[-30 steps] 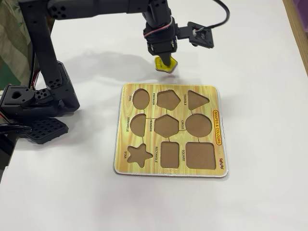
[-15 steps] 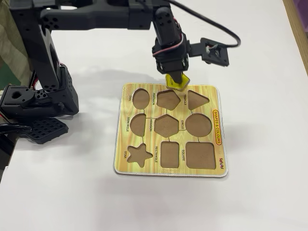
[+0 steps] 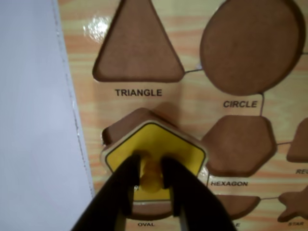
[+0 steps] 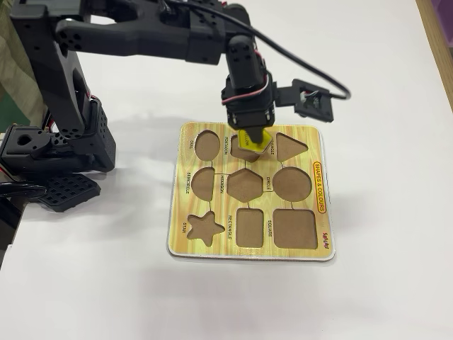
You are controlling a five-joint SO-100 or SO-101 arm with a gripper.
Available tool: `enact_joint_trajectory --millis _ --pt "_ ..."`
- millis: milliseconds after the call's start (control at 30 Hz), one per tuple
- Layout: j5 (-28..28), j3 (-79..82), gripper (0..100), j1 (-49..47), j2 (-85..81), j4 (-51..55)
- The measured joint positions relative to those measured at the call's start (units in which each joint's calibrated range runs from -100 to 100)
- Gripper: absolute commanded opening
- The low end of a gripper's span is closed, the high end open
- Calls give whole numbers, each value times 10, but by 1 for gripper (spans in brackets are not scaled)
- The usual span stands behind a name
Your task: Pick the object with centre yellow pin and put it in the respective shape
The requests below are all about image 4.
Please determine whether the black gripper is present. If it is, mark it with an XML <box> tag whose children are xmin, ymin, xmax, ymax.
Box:
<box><xmin>221</xmin><ymin>70</ymin><xmax>280</xmax><ymax>146</ymax></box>

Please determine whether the yellow pentagon puzzle piece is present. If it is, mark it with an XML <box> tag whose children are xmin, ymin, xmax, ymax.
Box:
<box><xmin>235</xmin><ymin>129</ymin><xmax>273</xmax><ymax>157</ymax></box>

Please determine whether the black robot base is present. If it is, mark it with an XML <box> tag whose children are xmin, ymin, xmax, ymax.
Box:
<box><xmin>0</xmin><ymin>123</ymin><xmax>89</xmax><ymax>181</ymax></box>

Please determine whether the wooden shape puzzle board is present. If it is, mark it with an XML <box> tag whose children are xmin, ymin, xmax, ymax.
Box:
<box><xmin>166</xmin><ymin>122</ymin><xmax>337</xmax><ymax>263</ymax></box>

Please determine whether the black grid clamp plate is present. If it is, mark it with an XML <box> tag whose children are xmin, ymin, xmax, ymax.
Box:
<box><xmin>37</xmin><ymin>172</ymin><xmax>102</xmax><ymax>213</ymax></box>

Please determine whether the light wooden edge strip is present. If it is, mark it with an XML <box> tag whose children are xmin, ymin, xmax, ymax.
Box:
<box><xmin>413</xmin><ymin>0</ymin><xmax>453</xmax><ymax>118</ymax></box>

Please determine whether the purple box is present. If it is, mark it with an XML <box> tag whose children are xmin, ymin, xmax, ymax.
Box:
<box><xmin>433</xmin><ymin>0</ymin><xmax>453</xmax><ymax>28</ymax></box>

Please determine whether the beige patterned cloth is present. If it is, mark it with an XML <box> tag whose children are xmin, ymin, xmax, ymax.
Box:
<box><xmin>0</xmin><ymin>0</ymin><xmax>47</xmax><ymax>125</ymax></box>

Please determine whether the red white servo wire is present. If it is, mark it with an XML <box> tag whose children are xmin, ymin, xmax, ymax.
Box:
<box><xmin>222</xmin><ymin>49</ymin><xmax>274</xmax><ymax>106</ymax></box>

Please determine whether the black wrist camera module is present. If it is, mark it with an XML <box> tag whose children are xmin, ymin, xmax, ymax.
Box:
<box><xmin>275</xmin><ymin>78</ymin><xmax>336</xmax><ymax>124</ymax></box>

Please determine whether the black camera cable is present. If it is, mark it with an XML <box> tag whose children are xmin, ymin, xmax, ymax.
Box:
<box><xmin>157</xmin><ymin>0</ymin><xmax>353</xmax><ymax>101</ymax></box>

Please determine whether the glossy black clamp handle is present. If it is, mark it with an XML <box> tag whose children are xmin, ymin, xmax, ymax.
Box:
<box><xmin>0</xmin><ymin>181</ymin><xmax>47</xmax><ymax>200</ymax></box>

